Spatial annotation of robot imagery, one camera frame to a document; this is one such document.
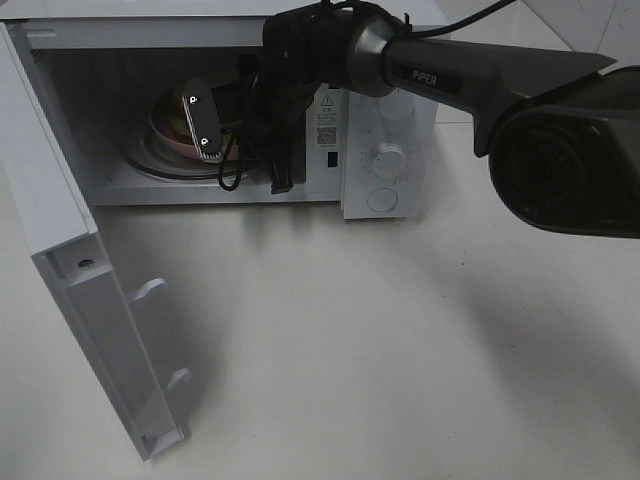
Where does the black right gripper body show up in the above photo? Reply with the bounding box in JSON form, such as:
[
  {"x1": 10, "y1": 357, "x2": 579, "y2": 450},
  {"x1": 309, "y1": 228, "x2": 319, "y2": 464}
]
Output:
[{"x1": 232, "y1": 55, "x2": 320, "y2": 150}]

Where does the pink round plate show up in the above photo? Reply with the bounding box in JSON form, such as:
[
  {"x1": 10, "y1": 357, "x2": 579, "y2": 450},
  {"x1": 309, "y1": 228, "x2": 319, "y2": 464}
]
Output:
[{"x1": 149, "y1": 81, "x2": 244, "y2": 163}]

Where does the white bread sandwich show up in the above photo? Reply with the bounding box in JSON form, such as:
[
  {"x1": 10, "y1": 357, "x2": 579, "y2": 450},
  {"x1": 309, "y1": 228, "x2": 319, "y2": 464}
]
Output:
[{"x1": 169, "y1": 86, "x2": 191, "y2": 138}]

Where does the white round door button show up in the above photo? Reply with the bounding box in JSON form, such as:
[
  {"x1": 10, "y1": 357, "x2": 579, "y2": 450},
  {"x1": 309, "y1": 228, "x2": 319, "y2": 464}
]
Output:
[{"x1": 367, "y1": 188, "x2": 398, "y2": 213}]

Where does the white microwave door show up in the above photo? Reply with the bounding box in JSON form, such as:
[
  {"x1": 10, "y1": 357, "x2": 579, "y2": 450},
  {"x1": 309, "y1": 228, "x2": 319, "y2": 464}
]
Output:
[{"x1": 1, "y1": 22, "x2": 185, "y2": 460}]

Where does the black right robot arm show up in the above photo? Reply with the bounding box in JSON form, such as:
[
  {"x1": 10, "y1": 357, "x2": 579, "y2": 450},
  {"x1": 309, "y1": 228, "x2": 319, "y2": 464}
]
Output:
[{"x1": 240, "y1": 1, "x2": 639, "y2": 238}]

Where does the white warning label sticker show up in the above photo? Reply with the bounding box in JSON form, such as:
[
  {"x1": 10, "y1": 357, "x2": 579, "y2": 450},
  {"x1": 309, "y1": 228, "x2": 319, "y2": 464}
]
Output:
[{"x1": 311, "y1": 89, "x2": 342, "y2": 150}]

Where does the white microwave oven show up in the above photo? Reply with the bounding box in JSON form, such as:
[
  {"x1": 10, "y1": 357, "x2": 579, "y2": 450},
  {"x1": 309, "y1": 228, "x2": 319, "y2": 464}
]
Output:
[{"x1": 1, "y1": 1, "x2": 436, "y2": 219}]

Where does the white upper power knob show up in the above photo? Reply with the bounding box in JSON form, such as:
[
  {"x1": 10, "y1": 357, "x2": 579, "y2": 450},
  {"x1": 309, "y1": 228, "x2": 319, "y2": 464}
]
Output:
[{"x1": 377, "y1": 91, "x2": 415, "y2": 121}]

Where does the glass microwave turntable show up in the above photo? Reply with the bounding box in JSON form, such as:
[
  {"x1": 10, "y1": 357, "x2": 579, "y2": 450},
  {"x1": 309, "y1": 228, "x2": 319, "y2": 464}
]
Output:
[{"x1": 119, "y1": 134, "x2": 240, "y2": 182}]

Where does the black camera cable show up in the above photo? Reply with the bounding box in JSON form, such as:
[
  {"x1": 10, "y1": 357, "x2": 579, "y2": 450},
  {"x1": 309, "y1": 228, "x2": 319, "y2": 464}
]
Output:
[{"x1": 217, "y1": 0, "x2": 516, "y2": 197}]

